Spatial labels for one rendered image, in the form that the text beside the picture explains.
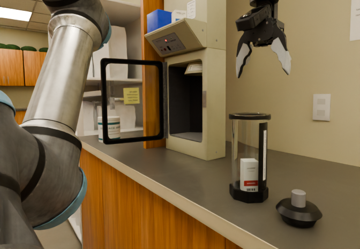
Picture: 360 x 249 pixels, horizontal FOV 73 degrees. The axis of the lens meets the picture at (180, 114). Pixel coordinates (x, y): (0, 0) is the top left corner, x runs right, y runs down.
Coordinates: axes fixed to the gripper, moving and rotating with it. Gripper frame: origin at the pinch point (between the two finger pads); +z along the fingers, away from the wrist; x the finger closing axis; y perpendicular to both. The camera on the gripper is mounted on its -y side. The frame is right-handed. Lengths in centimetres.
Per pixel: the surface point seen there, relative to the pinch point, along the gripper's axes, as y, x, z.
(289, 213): -10.0, -10.3, 29.5
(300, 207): -7.1, -11.8, 28.9
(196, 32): 17.5, 32.8, -19.7
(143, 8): 23, 70, -39
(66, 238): 25, 181, 125
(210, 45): 24.4, 31.2, -15.5
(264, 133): -1.1, -1.5, 14.7
